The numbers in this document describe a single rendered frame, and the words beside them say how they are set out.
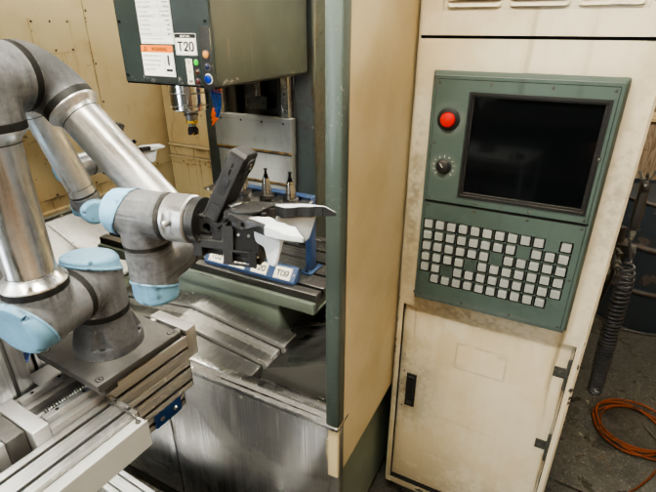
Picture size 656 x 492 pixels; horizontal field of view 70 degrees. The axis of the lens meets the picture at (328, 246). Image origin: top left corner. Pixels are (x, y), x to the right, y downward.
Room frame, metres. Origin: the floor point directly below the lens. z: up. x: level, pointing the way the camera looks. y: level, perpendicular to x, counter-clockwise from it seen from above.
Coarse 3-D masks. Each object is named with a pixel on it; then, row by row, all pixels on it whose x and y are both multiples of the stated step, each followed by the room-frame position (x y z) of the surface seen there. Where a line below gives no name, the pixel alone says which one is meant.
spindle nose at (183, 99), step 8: (168, 88) 2.01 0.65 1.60; (176, 88) 1.97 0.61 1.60; (184, 88) 1.97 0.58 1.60; (192, 88) 1.98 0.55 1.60; (200, 88) 2.00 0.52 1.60; (176, 96) 1.97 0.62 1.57; (184, 96) 1.97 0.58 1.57; (192, 96) 1.98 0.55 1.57; (200, 96) 2.00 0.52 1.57; (208, 96) 2.06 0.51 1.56; (176, 104) 1.98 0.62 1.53; (184, 104) 1.97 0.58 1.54; (192, 104) 1.98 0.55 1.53; (200, 104) 1.99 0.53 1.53; (208, 104) 2.05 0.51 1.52
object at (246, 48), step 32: (128, 0) 1.88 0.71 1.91; (192, 0) 1.75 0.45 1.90; (224, 0) 1.79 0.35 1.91; (256, 0) 1.96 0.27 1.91; (288, 0) 2.16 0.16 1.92; (128, 32) 1.90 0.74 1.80; (192, 32) 1.75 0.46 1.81; (224, 32) 1.78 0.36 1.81; (256, 32) 1.95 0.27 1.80; (288, 32) 2.15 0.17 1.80; (128, 64) 1.91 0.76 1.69; (192, 64) 1.76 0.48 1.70; (224, 64) 1.76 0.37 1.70; (256, 64) 1.94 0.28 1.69; (288, 64) 2.15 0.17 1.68
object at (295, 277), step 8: (208, 256) 1.81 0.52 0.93; (216, 264) 1.77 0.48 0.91; (224, 264) 1.76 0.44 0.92; (248, 264) 1.72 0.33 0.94; (280, 264) 1.67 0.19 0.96; (248, 272) 1.70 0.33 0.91; (256, 272) 1.68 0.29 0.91; (272, 272) 1.65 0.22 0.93; (296, 272) 1.62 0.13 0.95; (280, 280) 1.62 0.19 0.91; (296, 280) 1.62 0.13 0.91
